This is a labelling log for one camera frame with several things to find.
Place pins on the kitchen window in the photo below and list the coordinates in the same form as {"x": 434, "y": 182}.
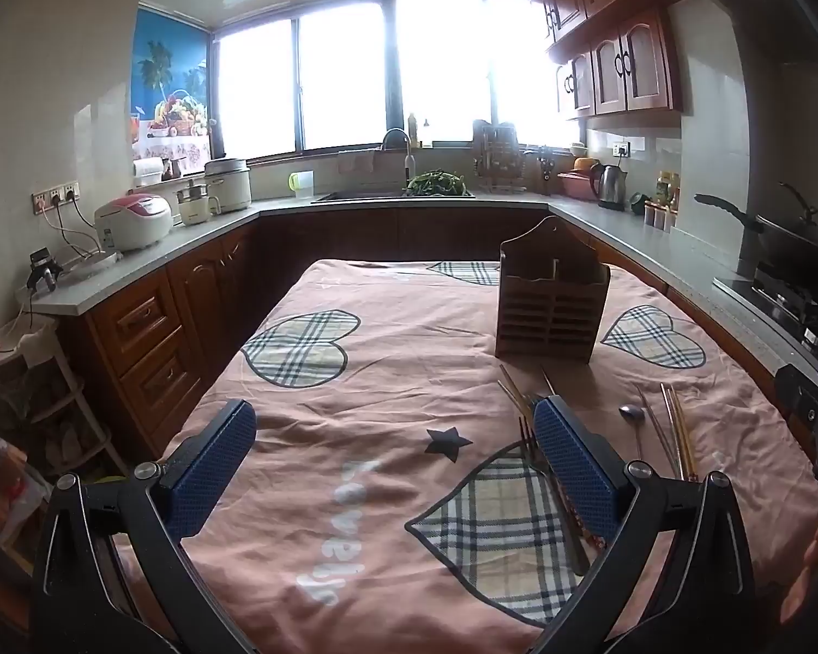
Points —
{"x": 341, "y": 75}

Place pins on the knife block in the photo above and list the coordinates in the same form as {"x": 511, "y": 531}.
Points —
{"x": 547, "y": 174}

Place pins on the pink and white rice cooker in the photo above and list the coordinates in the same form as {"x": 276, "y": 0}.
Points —
{"x": 135, "y": 221}

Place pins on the metal chopstick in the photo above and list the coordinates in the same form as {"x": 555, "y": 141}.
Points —
{"x": 654, "y": 429}

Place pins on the pink plaid-heart blanket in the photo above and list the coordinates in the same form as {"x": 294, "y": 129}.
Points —
{"x": 368, "y": 395}

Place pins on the wooden chopstick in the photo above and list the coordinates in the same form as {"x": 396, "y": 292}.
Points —
{"x": 683, "y": 436}
{"x": 506, "y": 395}
{"x": 511, "y": 388}

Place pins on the small white electric pot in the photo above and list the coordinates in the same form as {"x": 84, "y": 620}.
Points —
{"x": 198, "y": 208}

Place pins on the pink basin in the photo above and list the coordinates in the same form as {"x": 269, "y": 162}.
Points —
{"x": 574, "y": 185}

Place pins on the wall power outlet strip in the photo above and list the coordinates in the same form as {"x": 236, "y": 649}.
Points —
{"x": 56, "y": 195}

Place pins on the white plastic shelf rack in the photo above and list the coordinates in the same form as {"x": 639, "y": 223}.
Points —
{"x": 48, "y": 381}

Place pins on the orange bowl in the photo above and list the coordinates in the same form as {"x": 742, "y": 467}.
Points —
{"x": 585, "y": 165}

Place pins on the fruit and palm wall poster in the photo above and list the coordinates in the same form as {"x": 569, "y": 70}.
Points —
{"x": 170, "y": 82}

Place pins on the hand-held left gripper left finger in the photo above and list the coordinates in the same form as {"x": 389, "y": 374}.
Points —
{"x": 215, "y": 464}

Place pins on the black clamp stand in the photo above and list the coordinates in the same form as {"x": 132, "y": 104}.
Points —
{"x": 44, "y": 269}

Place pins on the wooden chopsticks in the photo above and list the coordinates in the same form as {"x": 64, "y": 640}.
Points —
{"x": 669, "y": 429}
{"x": 549, "y": 381}

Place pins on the paper towel roll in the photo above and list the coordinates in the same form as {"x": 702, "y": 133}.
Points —
{"x": 148, "y": 170}

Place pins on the kitchen sink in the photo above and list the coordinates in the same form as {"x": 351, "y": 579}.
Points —
{"x": 368, "y": 195}

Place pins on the seasoning bottles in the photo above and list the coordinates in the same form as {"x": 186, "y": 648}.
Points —
{"x": 668, "y": 189}

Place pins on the spice jar set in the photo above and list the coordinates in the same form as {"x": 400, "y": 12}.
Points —
{"x": 658, "y": 216}

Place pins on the white wall socket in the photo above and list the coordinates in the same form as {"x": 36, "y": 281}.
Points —
{"x": 621, "y": 148}

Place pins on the metal fork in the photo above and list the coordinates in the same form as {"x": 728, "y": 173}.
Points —
{"x": 526, "y": 437}

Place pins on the large white electric cooker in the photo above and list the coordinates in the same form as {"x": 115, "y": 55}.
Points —
{"x": 230, "y": 184}

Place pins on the small dark-capped bottle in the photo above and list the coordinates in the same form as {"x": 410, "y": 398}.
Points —
{"x": 425, "y": 135}

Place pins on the white bowl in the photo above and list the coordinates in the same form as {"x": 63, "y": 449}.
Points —
{"x": 578, "y": 150}

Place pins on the metal sink faucet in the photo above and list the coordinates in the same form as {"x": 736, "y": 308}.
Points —
{"x": 405, "y": 150}

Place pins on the metal spoon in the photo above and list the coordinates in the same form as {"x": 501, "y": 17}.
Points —
{"x": 632, "y": 412}

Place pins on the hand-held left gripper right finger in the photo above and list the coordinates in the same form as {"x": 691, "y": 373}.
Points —
{"x": 576, "y": 470}

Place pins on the dish rack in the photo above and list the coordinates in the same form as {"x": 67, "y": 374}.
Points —
{"x": 497, "y": 157}

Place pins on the green vegetables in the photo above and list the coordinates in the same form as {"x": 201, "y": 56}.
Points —
{"x": 436, "y": 184}

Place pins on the wooden base cabinets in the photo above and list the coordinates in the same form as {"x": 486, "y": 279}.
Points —
{"x": 170, "y": 327}

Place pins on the green-lidded plastic container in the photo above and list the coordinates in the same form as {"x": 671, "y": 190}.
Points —
{"x": 301, "y": 184}

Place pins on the wooden utensil holder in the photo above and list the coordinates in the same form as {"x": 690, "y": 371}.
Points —
{"x": 552, "y": 313}

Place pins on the range hood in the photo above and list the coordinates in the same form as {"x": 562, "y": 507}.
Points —
{"x": 777, "y": 7}

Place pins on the grey countertop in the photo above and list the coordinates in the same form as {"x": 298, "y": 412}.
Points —
{"x": 661, "y": 245}

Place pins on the gas stove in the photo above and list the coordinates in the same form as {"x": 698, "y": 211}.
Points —
{"x": 784, "y": 300}

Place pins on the wooden wall cabinets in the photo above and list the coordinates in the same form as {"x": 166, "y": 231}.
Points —
{"x": 620, "y": 34}

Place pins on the steel electric kettle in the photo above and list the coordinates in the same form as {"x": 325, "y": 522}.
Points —
{"x": 612, "y": 187}

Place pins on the black wok with lid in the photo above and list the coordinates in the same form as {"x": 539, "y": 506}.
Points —
{"x": 791, "y": 238}

